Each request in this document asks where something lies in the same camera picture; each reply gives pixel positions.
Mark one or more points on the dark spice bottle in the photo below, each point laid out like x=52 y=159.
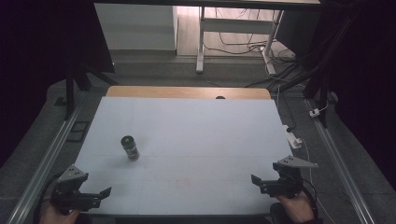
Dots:
x=130 y=149

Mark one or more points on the white desk frame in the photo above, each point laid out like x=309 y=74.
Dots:
x=233 y=26

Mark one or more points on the wooden table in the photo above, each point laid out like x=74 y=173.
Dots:
x=174 y=91

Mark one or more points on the aluminium rail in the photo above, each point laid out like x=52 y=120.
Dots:
x=43 y=165
x=339 y=168

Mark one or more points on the white table mat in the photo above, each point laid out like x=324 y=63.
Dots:
x=193 y=149

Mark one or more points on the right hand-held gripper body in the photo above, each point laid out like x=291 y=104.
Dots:
x=288 y=182

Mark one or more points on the black stand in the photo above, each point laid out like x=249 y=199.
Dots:
x=74 y=71
x=320 y=77

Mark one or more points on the white power strip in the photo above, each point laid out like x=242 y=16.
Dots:
x=292 y=137

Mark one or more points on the person's right hand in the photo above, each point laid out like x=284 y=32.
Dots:
x=295 y=208

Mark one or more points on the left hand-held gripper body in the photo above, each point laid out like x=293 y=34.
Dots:
x=70 y=193

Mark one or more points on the white cabinet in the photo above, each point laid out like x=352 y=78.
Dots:
x=137 y=26

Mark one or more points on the white plug adapter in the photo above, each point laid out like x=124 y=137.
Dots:
x=314 y=112

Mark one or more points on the black floor frame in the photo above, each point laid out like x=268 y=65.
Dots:
x=77 y=131

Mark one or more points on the person's left hand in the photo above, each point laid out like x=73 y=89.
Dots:
x=53 y=216

